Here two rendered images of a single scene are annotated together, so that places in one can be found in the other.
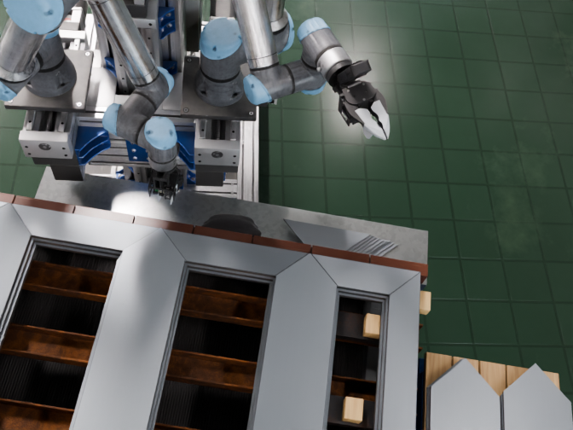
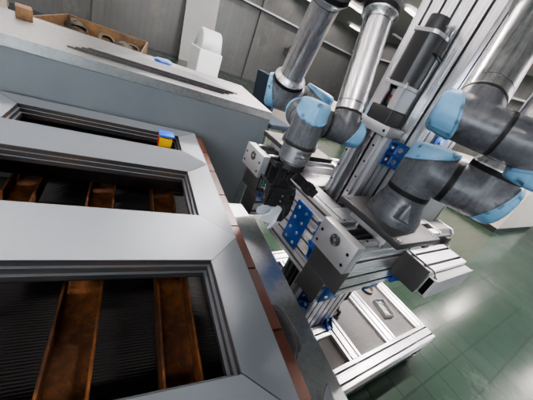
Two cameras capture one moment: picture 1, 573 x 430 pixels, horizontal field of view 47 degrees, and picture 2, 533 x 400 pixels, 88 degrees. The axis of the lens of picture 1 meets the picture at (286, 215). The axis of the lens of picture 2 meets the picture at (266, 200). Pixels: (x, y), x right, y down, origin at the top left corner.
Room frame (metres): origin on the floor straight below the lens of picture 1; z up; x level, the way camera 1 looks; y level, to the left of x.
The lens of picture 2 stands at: (0.58, -0.22, 1.32)
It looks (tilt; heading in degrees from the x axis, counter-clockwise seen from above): 27 degrees down; 62
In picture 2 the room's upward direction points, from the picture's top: 23 degrees clockwise
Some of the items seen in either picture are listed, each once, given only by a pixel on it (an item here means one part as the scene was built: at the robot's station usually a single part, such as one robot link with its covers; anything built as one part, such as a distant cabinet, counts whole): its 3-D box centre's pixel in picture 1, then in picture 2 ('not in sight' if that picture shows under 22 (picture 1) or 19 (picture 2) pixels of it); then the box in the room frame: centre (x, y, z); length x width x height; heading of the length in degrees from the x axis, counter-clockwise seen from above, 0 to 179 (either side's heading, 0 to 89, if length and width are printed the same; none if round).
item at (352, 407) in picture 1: (352, 409); not in sight; (0.47, -0.30, 0.79); 0.06 x 0.05 x 0.04; 4
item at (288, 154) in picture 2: (164, 157); (295, 154); (0.91, 0.35, 1.13); 0.08 x 0.08 x 0.05
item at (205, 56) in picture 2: not in sight; (204, 59); (1.55, 7.00, 0.63); 0.70 x 0.58 x 1.26; 100
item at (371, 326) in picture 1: (373, 326); not in sight; (0.72, -0.32, 0.79); 0.06 x 0.05 x 0.04; 4
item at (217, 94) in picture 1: (220, 75); (400, 202); (1.26, 0.28, 1.09); 0.15 x 0.15 x 0.10
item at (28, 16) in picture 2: not in sight; (24, 12); (-0.01, 1.58, 1.07); 0.12 x 0.06 x 0.05; 109
